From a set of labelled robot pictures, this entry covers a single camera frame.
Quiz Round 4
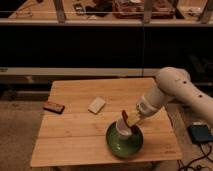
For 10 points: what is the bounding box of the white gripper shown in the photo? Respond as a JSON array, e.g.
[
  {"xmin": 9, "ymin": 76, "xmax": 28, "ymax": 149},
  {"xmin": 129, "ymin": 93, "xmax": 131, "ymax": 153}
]
[{"xmin": 127, "ymin": 96, "xmax": 161, "ymax": 126}]

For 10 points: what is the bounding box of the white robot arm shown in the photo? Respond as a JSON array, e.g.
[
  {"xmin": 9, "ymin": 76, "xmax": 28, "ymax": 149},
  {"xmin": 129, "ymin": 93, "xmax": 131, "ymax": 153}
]
[{"xmin": 127, "ymin": 67, "xmax": 213, "ymax": 127}]

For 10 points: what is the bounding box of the white ceramic cup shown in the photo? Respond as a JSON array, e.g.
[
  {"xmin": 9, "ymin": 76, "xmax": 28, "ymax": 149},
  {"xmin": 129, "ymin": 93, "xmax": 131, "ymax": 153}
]
[{"xmin": 116, "ymin": 119, "xmax": 133, "ymax": 140}]

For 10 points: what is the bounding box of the green saucer plate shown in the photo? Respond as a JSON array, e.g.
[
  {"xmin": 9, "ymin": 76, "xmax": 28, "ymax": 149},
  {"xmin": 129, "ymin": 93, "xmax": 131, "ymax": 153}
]
[{"xmin": 106, "ymin": 122, "xmax": 143, "ymax": 158}]

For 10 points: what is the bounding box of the beige sponge block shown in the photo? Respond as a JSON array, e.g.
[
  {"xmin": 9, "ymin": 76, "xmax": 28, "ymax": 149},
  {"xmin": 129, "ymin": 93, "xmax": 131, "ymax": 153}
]
[{"xmin": 88, "ymin": 97, "xmax": 106, "ymax": 114}]

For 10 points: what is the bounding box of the wooden table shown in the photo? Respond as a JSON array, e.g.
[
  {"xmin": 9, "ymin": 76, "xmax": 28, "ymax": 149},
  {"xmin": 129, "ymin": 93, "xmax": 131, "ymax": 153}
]
[{"xmin": 31, "ymin": 78, "xmax": 182, "ymax": 167}]

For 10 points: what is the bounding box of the dark blue box on floor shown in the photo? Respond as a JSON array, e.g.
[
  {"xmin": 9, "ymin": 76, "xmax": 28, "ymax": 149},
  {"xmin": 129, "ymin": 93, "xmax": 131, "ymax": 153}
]
[{"xmin": 187, "ymin": 124, "xmax": 213, "ymax": 144}]

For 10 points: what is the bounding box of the brown chocolate bar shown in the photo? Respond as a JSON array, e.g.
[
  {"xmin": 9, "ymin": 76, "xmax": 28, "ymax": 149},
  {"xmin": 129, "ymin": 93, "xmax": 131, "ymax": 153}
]
[{"xmin": 43, "ymin": 101, "xmax": 65, "ymax": 114}]

